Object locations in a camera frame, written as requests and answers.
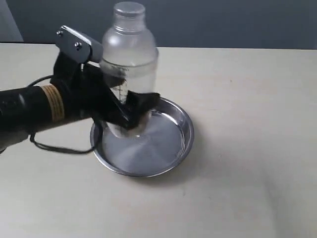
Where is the clear plastic shaker bottle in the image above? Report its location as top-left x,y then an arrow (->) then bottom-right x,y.
101,1 -> 159,139

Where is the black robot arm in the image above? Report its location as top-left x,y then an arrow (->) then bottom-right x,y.
0,53 -> 160,155

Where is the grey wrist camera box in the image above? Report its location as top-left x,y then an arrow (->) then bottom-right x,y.
55,25 -> 103,63

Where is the round stainless steel plate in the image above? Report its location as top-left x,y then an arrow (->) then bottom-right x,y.
94,98 -> 195,178

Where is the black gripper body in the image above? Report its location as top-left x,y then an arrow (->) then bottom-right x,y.
50,53 -> 131,128

